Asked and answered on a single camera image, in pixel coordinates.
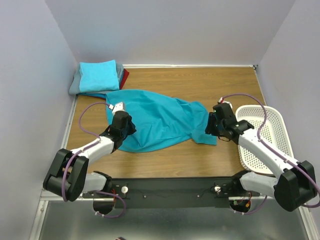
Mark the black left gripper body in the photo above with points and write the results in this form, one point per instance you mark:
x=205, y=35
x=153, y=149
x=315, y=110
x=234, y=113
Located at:
x=130, y=129

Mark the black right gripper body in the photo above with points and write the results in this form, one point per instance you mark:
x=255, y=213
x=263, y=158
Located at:
x=220, y=126

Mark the teal t-shirt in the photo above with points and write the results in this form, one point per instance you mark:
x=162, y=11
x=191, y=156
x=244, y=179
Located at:
x=161, y=121

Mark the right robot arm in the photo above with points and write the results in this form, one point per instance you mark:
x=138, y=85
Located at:
x=265, y=153

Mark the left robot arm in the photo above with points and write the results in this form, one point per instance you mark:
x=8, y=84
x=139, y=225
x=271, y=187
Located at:
x=67, y=176

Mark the white perforated laundry basket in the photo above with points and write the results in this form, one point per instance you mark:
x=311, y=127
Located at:
x=273, y=132

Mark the folded red t-shirt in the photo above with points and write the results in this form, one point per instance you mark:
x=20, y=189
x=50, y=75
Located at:
x=124, y=78

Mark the folded light blue t-shirt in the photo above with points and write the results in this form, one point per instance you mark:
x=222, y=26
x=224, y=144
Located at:
x=98, y=77

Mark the folded grey t-shirt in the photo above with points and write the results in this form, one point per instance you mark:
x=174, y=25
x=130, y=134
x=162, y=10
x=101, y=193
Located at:
x=74, y=88

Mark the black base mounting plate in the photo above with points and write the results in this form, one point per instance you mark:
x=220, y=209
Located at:
x=167, y=193

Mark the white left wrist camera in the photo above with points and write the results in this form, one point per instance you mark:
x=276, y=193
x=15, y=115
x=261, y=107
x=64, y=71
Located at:
x=118, y=107

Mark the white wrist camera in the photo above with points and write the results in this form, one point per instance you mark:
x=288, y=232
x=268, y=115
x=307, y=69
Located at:
x=118, y=107
x=223, y=101

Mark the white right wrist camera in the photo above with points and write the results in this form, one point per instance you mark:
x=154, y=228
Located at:
x=223, y=101

